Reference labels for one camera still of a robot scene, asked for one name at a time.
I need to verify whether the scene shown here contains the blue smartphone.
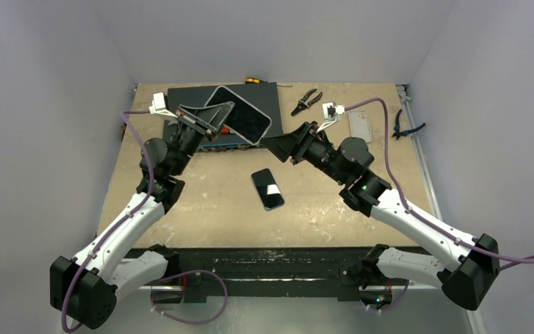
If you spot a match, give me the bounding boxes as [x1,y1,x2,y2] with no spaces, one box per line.
[251,168,285,211]

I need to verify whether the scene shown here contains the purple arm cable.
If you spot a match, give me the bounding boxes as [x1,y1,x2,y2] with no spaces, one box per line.
[60,109,229,334]
[343,97,534,315]

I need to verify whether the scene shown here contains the phone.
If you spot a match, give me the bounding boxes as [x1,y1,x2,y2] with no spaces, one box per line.
[348,111,373,143]
[205,86,272,145]

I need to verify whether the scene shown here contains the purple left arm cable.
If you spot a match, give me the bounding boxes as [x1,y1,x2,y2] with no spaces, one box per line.
[60,109,229,334]

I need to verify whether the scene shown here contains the yellow black screwdriver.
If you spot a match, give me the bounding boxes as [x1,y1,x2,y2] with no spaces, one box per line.
[244,77,292,88]

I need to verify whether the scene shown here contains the black grey wire stripper pliers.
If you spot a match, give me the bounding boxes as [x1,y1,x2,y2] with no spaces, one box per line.
[291,88,323,116]

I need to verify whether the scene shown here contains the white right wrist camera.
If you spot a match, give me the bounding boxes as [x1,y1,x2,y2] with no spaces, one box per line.
[316,102,346,133]

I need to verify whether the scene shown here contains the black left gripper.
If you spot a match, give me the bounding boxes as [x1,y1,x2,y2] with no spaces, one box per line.
[170,102,234,176]

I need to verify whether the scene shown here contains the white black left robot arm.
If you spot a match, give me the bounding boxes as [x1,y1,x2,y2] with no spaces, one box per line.
[49,102,234,333]

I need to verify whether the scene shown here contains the blue handled cutting pliers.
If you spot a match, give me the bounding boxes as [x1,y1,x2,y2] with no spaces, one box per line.
[391,109,427,141]

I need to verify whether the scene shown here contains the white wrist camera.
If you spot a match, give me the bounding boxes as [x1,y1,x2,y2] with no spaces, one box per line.
[149,92,178,122]
[316,102,346,133]

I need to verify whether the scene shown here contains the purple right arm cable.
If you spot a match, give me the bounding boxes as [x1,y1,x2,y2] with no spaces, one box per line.
[343,97,534,315]

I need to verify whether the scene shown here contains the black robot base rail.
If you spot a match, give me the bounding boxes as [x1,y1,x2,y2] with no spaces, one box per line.
[129,246,434,305]

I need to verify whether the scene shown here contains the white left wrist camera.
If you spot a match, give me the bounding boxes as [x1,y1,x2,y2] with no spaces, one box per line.
[149,92,178,122]

